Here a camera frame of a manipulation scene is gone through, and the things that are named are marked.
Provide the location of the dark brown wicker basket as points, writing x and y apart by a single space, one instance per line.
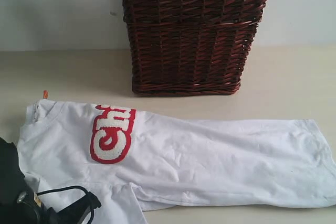
190 47

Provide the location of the white t-shirt with red print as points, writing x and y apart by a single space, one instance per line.
136 161

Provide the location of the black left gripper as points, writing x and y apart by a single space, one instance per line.
75 213

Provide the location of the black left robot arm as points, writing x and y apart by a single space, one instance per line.
21 204

